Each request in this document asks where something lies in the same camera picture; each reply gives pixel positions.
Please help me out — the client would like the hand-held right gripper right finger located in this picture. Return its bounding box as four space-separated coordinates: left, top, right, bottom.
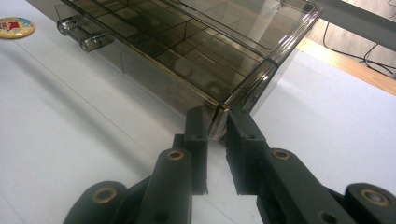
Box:
225 108 270 197

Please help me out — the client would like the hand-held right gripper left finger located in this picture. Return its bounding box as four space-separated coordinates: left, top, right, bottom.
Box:
172 106 209 197

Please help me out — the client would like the smoky transparent storage box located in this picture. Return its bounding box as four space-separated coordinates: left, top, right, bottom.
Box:
26 0 325 143

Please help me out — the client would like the round yellow cartoon badge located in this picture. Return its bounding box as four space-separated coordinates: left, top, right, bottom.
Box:
0 16 36 40

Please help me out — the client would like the bundle of black floor cables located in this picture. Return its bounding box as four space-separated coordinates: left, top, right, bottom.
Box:
321 21 396 77

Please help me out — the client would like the white metal desk frame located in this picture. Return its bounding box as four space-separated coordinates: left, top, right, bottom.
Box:
310 0 396 52

